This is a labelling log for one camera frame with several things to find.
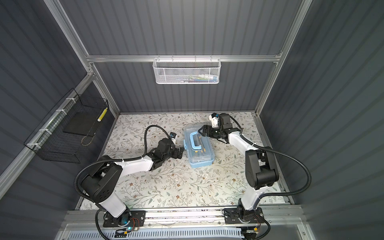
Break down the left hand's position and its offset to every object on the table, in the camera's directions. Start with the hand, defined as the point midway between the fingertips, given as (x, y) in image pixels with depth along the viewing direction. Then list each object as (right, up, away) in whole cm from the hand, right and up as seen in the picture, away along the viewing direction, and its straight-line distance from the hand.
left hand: (177, 146), depth 93 cm
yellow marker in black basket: (-40, +18, -12) cm, 46 cm away
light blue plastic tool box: (+14, -3, -4) cm, 15 cm away
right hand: (+17, +9, -1) cm, 19 cm away
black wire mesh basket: (-52, +11, -19) cm, 57 cm away
